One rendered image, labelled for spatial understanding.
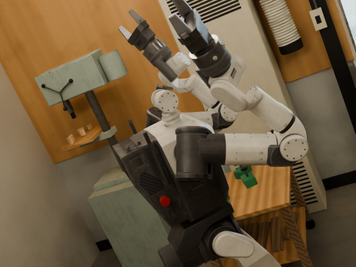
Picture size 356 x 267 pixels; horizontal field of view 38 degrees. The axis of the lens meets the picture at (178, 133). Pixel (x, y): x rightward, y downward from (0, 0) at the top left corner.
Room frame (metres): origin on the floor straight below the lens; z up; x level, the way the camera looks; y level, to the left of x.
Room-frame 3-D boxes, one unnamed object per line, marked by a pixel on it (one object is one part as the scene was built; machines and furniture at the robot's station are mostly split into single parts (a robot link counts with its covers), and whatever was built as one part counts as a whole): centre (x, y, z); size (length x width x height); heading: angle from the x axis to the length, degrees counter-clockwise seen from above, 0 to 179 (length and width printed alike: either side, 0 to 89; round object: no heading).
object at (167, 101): (1.64, 0.00, 1.44); 0.10 x 0.07 x 0.09; 10
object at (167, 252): (1.63, 0.08, 0.97); 0.28 x 0.13 x 0.18; 100
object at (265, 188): (2.88, -0.22, 0.32); 0.66 x 0.57 x 0.64; 161
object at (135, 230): (3.53, 0.43, 0.79); 0.62 x 0.48 x 1.58; 68
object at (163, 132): (1.63, 0.06, 1.23); 0.34 x 0.30 x 0.36; 10
